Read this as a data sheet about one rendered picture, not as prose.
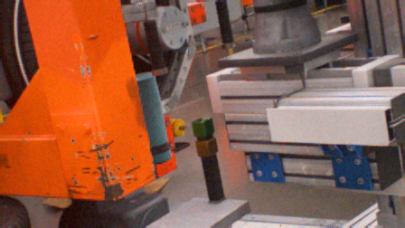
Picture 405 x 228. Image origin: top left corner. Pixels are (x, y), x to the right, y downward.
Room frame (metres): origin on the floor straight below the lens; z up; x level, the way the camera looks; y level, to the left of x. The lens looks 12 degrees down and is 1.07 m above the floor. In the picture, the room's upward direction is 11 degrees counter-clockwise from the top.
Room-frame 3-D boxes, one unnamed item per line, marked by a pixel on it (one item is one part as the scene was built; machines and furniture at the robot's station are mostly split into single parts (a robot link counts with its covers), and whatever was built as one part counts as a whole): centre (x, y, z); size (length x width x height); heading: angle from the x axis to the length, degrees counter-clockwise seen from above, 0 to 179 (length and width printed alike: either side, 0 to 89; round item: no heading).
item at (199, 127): (1.89, 0.01, 0.64); 0.04 x 0.04 x 0.04; 52
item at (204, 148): (1.89, 0.01, 0.59); 0.04 x 0.04 x 0.04; 52
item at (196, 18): (2.69, -0.02, 0.85); 0.09 x 0.08 x 0.07; 142
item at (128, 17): (2.18, 0.12, 0.93); 0.09 x 0.05 x 0.05; 52
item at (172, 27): (2.39, 0.12, 0.85); 0.21 x 0.14 x 0.14; 52
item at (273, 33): (1.73, -0.21, 0.87); 0.15 x 0.15 x 0.10
